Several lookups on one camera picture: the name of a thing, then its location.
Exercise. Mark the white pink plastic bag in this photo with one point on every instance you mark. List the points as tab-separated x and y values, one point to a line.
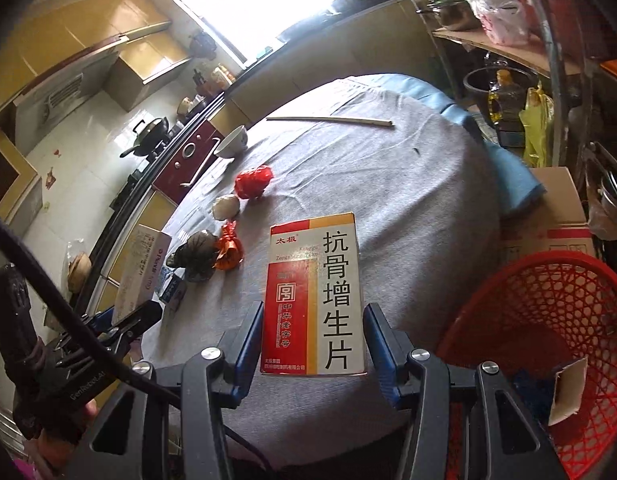
498	10

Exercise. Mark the grey tablecloth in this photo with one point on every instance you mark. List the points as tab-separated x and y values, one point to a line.
413	200

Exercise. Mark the cooking oil bottle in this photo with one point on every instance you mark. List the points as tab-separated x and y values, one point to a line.
503	100

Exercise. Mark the blue cloth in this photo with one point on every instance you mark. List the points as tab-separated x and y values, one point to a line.
508	175

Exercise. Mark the steel pot with glass lid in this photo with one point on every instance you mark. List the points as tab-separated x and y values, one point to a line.
448	7

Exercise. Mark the red white yellow medicine box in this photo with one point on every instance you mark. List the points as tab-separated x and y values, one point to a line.
333	285

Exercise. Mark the torn blue white packet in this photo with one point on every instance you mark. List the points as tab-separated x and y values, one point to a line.
568	390

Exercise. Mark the black wok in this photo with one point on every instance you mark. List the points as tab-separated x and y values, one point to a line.
151	132

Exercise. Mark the cardboard box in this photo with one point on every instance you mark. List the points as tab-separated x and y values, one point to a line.
543	220

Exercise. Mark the small blue box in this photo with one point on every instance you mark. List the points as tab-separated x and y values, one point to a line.
172	290

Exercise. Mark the white bowl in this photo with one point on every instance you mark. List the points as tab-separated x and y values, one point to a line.
233	142

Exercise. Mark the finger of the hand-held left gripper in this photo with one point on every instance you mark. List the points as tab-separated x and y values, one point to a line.
136	320
101	319

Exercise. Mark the orange condiment bottle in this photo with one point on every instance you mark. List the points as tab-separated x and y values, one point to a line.
222	76

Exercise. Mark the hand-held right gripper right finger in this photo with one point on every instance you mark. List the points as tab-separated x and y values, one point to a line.
379	345

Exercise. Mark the metal storage rack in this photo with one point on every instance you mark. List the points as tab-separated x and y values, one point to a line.
558	60

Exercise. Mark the black plastic bag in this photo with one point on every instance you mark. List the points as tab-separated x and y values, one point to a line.
196	255

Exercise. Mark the crumpled white paper ball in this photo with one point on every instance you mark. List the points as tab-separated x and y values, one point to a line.
226	206

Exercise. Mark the dark kettle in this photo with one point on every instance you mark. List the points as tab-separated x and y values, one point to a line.
202	42

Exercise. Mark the window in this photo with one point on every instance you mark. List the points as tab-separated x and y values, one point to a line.
258	5

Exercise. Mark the red plastic basket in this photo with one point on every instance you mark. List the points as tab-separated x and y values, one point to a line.
553	300

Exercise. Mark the red plastic bag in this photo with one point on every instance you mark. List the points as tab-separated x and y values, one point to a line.
253	182

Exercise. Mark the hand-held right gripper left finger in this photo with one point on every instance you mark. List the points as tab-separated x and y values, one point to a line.
249	340

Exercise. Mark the dark red cabinet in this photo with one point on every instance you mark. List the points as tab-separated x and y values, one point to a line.
188	160

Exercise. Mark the orange foil wrapper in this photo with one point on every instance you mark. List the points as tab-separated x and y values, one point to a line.
228	250

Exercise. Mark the range hood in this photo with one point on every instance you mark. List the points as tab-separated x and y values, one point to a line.
63	90

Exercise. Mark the yellow plastic bag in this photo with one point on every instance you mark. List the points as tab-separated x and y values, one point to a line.
536	130

